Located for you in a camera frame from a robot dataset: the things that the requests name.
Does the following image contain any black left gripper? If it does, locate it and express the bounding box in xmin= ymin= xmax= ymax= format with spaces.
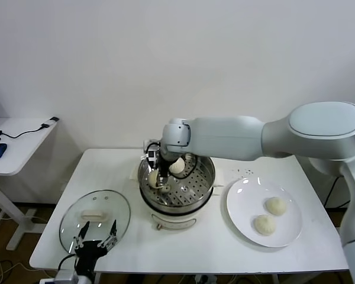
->
xmin=70 ymin=218 xmax=119 ymax=276

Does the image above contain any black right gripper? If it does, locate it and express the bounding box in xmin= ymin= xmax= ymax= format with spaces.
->
xmin=146 ymin=155 xmax=175 ymax=193

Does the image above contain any white steamed baozi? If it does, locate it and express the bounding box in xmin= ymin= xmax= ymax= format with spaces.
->
xmin=169 ymin=157 xmax=186 ymax=175
xmin=253 ymin=214 xmax=277 ymax=237
xmin=264 ymin=196 xmax=288 ymax=217
xmin=149 ymin=170 xmax=161 ymax=189

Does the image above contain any glass pot lid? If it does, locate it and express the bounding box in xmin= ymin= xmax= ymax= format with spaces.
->
xmin=59 ymin=189 xmax=132 ymax=257

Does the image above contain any stainless steel steamer basket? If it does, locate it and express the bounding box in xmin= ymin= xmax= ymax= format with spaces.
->
xmin=130 ymin=143 xmax=225 ymax=214

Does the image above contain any white electric cooking pot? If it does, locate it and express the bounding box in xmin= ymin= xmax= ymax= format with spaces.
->
xmin=138 ymin=183 xmax=221 ymax=231

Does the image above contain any white round plate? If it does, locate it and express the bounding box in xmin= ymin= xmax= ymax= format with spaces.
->
xmin=226 ymin=177 xmax=303 ymax=248

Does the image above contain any white side desk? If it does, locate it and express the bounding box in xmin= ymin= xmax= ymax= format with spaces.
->
xmin=0 ymin=117 xmax=60 ymax=252

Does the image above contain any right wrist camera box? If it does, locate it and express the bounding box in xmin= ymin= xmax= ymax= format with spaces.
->
xmin=143 ymin=138 xmax=162 ymax=163

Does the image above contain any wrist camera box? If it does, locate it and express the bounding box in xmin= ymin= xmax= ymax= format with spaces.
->
xmin=54 ymin=268 xmax=79 ymax=284
xmin=143 ymin=138 xmax=162 ymax=163

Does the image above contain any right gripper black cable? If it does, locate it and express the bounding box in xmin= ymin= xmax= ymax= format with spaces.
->
xmin=171 ymin=155 xmax=201 ymax=180

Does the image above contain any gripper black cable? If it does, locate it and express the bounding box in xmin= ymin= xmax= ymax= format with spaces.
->
xmin=57 ymin=254 xmax=78 ymax=273
xmin=171 ymin=155 xmax=201 ymax=180

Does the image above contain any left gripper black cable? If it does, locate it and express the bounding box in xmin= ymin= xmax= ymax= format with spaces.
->
xmin=57 ymin=254 xmax=78 ymax=273

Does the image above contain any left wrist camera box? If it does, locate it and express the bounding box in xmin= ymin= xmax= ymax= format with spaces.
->
xmin=54 ymin=268 xmax=79 ymax=284

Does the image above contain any black cable with plug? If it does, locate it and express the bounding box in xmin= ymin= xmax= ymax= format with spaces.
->
xmin=0 ymin=117 xmax=62 ymax=140

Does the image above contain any black cable with adapter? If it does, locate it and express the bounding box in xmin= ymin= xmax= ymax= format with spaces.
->
xmin=324 ymin=174 xmax=349 ymax=208

